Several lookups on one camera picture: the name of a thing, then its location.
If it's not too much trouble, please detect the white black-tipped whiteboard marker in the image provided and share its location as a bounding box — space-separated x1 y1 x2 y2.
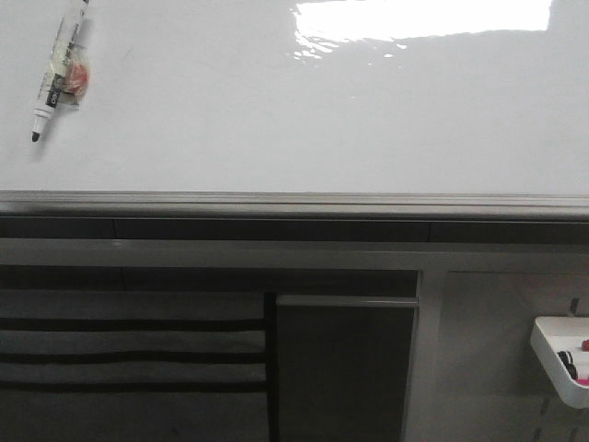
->
31 0 89 143

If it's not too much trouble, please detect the white glossy whiteboard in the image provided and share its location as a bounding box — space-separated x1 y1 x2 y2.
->
1 1 588 221

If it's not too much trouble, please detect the dark grey panel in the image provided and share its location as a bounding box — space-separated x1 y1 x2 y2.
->
277 295 418 441

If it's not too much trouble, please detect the white plastic marker tray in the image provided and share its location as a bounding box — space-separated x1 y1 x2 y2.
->
530 317 588 409

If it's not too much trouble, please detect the black capped marker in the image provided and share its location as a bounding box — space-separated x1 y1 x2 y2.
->
557 351 578 380

